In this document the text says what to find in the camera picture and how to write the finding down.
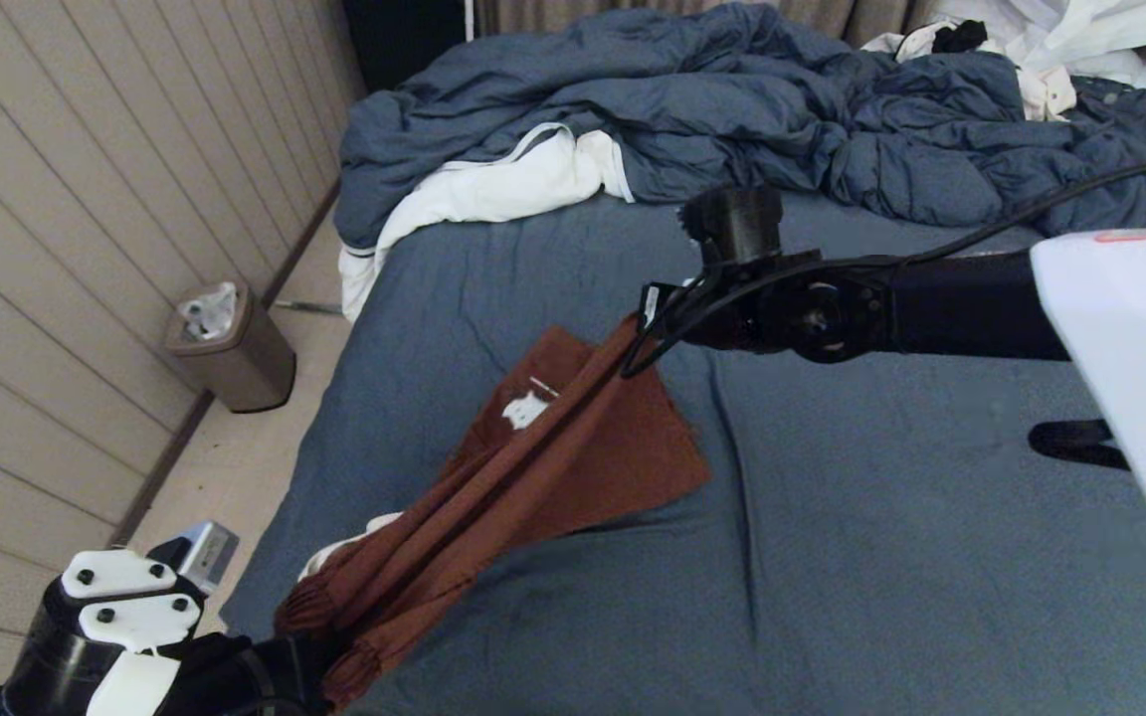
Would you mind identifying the rust brown drawstring shorts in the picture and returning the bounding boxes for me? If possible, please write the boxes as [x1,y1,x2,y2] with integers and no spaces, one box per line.
[275,313,713,715]

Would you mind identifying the white pillow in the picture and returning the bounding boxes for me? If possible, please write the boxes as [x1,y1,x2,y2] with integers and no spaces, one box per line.
[337,122,636,324]

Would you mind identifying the rumpled blue duvet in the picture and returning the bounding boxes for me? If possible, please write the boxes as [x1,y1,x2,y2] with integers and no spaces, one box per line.
[334,0,1146,262]

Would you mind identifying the bed with blue sheet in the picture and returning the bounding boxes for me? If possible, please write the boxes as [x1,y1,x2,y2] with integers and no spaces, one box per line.
[220,184,1146,716]

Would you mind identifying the brown trash bin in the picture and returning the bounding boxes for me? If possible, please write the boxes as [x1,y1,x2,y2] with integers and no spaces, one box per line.
[157,283,297,415]

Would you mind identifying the beige curtain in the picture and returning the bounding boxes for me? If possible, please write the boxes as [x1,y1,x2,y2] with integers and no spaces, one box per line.
[474,0,942,49]

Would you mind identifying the black cloth item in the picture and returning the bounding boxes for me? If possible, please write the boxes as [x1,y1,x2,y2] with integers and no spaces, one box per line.
[931,18,990,54]

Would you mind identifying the clear plastic bin liner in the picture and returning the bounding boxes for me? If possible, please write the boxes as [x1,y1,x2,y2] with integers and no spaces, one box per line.
[178,282,238,342]

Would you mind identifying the dark cabinet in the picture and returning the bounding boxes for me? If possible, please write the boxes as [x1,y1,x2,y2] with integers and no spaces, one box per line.
[341,0,467,95]

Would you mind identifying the cream buttoned garment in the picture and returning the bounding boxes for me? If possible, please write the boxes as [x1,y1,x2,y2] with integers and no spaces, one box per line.
[859,20,1078,122]

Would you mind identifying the white shirt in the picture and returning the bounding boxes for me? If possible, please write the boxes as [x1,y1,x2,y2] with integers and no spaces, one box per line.
[931,0,1146,90]

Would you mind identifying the white left camera bracket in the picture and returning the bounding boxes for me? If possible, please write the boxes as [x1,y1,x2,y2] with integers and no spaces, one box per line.
[58,547,208,716]

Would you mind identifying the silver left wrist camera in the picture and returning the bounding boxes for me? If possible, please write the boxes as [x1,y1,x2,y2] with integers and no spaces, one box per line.
[148,521,241,598]

